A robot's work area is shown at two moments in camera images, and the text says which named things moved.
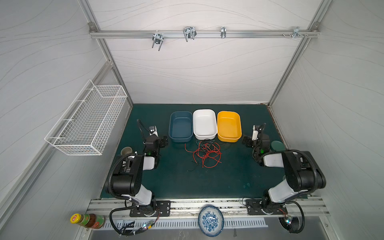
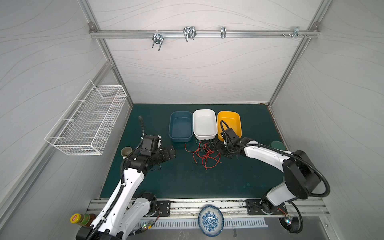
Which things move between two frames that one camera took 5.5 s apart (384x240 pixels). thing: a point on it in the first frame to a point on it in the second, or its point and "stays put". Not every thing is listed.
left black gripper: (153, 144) to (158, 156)
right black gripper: (248, 141) to (227, 142)
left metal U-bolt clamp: (157, 38) stays put
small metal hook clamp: (223, 32) stays put
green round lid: (277, 146) stays put
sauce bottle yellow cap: (91, 220) stays put
